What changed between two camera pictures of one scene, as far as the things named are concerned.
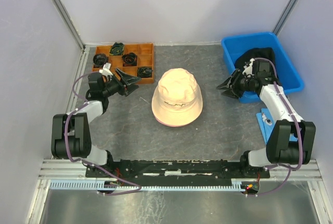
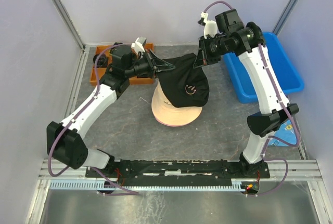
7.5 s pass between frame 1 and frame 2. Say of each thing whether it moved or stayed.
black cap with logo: moved
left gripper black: moved
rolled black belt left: stayed
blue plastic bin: stayed
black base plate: stayed
